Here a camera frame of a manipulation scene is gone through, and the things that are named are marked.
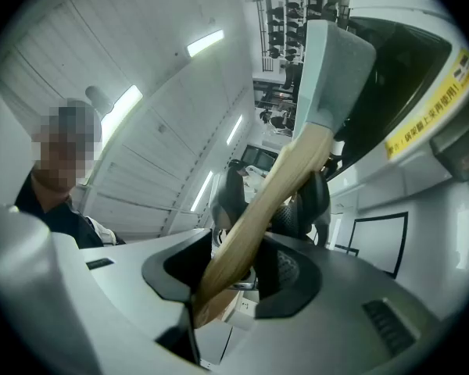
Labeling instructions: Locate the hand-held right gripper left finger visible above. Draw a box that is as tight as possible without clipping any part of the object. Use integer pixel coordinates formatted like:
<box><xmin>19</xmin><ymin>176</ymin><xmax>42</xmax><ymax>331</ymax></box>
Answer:
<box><xmin>50</xmin><ymin>227</ymin><xmax>213</xmax><ymax>375</ymax></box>

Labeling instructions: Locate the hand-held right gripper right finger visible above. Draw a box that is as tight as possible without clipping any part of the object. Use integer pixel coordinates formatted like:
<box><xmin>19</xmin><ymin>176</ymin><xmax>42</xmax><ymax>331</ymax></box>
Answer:
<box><xmin>202</xmin><ymin>233</ymin><xmax>449</xmax><ymax>375</ymax></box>

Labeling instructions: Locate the grey pan with wooden handle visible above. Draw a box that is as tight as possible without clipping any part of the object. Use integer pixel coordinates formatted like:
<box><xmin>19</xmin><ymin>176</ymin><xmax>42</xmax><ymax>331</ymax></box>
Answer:
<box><xmin>193</xmin><ymin>18</ymin><xmax>378</xmax><ymax>330</ymax></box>

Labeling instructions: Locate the white stove with black glass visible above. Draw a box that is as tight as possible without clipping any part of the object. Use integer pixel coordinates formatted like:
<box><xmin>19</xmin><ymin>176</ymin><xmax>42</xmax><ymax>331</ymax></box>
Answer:
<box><xmin>328</xmin><ymin>0</ymin><xmax>469</xmax><ymax>184</ymax></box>

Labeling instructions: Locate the black-framed white panel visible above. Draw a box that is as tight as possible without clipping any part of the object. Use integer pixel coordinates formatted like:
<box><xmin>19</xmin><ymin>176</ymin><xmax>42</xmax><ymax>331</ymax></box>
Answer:
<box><xmin>345</xmin><ymin>211</ymin><xmax>410</xmax><ymax>280</ymax></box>

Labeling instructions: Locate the person's upper body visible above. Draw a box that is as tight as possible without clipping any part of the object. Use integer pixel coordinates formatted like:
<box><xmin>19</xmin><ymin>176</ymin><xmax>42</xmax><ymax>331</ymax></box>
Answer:
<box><xmin>14</xmin><ymin>96</ymin><xmax>126</xmax><ymax>249</ymax></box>

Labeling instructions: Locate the long ceiling light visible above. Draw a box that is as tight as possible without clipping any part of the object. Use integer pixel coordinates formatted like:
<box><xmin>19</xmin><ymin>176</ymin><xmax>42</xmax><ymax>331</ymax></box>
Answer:
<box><xmin>185</xmin><ymin>28</ymin><xmax>225</xmax><ymax>58</ymax></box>
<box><xmin>100</xmin><ymin>84</ymin><xmax>144</xmax><ymax>144</ymax></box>
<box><xmin>225</xmin><ymin>114</ymin><xmax>244</xmax><ymax>146</ymax></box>
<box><xmin>190</xmin><ymin>170</ymin><xmax>214</xmax><ymax>213</ymax></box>

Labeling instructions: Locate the black office chair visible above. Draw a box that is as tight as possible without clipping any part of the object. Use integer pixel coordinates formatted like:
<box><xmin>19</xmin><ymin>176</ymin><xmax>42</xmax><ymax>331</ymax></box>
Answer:
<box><xmin>212</xmin><ymin>159</ymin><xmax>332</xmax><ymax>249</ymax></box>

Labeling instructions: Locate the dark computer monitor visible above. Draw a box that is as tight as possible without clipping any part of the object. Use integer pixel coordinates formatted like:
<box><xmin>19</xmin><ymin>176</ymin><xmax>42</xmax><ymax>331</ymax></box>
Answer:
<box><xmin>241</xmin><ymin>145</ymin><xmax>277</xmax><ymax>170</ymax></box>

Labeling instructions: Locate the rack of black items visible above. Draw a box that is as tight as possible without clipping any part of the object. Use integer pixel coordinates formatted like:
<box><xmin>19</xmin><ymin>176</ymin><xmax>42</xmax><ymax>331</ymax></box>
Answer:
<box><xmin>253</xmin><ymin>0</ymin><xmax>351</xmax><ymax>73</ymax></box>

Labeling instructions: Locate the black head-mounted camera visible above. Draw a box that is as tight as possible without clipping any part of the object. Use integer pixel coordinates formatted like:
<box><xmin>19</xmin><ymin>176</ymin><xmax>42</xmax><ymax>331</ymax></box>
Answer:
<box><xmin>84</xmin><ymin>85</ymin><xmax>115</xmax><ymax>116</ymax></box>

